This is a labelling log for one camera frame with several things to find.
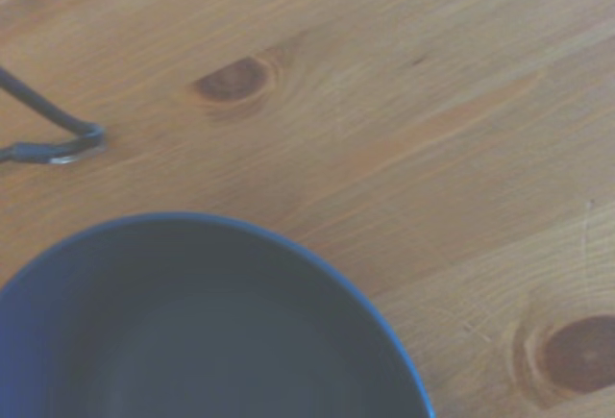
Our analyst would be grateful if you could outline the black wire dish rack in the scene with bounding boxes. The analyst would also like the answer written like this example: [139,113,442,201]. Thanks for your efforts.
[0,0,108,166]

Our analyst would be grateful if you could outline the blue bowl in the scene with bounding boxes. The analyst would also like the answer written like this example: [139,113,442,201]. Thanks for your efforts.
[0,211,437,418]

